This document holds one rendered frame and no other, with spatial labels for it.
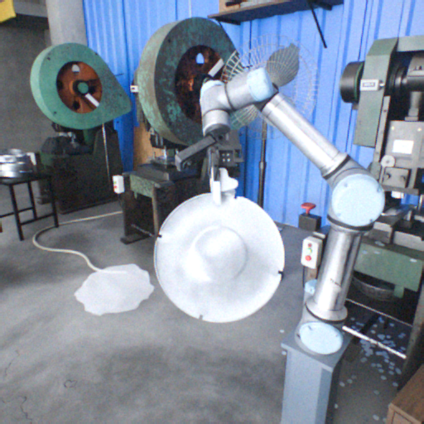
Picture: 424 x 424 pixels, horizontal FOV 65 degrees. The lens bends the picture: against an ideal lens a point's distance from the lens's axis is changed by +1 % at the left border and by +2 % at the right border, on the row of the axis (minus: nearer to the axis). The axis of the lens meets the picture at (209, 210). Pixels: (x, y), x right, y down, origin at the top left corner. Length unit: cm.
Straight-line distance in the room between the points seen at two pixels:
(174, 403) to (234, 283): 103
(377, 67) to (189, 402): 165
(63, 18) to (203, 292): 552
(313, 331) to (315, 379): 31
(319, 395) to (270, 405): 39
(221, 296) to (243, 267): 8
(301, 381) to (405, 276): 64
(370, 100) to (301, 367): 113
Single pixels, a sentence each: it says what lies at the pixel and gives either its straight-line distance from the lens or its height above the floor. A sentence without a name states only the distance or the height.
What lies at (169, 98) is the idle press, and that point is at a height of 125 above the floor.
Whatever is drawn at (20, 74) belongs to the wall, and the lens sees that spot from 739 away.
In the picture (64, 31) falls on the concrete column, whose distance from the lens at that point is 596.
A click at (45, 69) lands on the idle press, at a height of 148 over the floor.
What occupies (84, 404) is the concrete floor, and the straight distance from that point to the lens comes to 178.
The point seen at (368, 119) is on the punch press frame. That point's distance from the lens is 168.
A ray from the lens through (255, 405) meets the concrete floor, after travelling 170.
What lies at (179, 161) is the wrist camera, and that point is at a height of 113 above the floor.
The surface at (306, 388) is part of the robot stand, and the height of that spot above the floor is 30.
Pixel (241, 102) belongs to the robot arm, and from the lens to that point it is 90.
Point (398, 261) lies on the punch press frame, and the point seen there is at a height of 61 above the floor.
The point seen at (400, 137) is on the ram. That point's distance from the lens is 169.
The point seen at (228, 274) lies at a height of 91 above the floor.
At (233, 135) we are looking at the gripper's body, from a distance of 87.
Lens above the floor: 129
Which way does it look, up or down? 20 degrees down
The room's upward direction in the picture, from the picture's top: straight up
